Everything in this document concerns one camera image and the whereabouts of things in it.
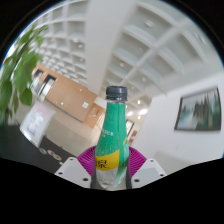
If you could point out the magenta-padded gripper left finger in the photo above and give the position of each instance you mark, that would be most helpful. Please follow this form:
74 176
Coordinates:
71 170

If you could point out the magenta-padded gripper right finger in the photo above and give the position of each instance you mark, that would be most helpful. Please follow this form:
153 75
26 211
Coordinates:
148 170

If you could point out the green-labelled clear drink bottle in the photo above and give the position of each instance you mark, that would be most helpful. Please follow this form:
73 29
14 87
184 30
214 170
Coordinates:
111 133

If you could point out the small yellow round badge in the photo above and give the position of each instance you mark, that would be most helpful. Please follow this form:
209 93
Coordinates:
57 157

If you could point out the small multicoloured round badge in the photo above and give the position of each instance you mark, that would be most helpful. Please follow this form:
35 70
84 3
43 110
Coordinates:
52 153

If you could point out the small greenish round badge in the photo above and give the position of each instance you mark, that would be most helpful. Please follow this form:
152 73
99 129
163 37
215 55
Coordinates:
42 151

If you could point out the clear acrylic sign stand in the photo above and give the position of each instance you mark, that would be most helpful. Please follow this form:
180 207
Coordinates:
36 121

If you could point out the dark-framed landscape painting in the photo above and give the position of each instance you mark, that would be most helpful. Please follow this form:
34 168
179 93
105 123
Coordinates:
198 110

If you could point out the green leafy potted plant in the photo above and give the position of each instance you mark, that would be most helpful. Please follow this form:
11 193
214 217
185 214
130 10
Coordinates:
21 73

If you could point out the recessed ceiling lights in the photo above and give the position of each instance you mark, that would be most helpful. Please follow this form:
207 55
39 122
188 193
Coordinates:
149 23

